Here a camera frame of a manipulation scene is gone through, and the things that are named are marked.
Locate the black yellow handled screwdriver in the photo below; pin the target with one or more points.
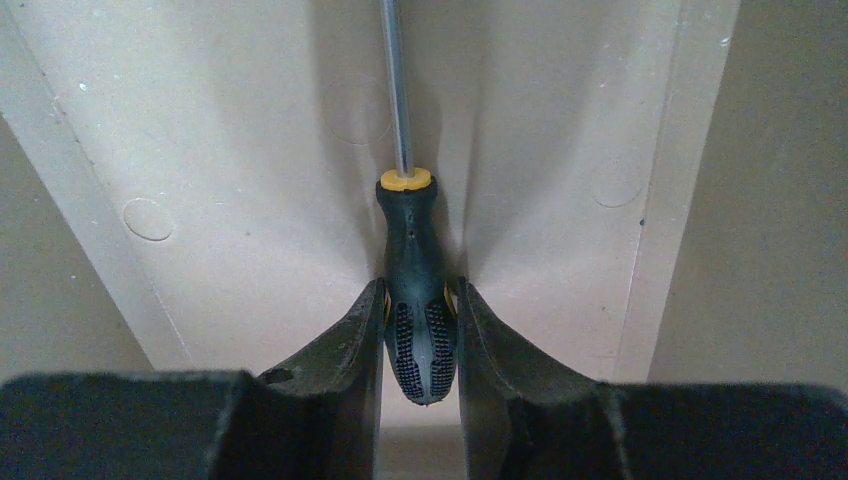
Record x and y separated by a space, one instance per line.
421 323

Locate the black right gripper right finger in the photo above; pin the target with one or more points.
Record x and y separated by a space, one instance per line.
525 415

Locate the tan plastic toolbox bin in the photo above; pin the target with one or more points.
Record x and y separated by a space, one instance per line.
638 188

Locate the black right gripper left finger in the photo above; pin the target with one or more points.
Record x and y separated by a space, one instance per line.
315 415

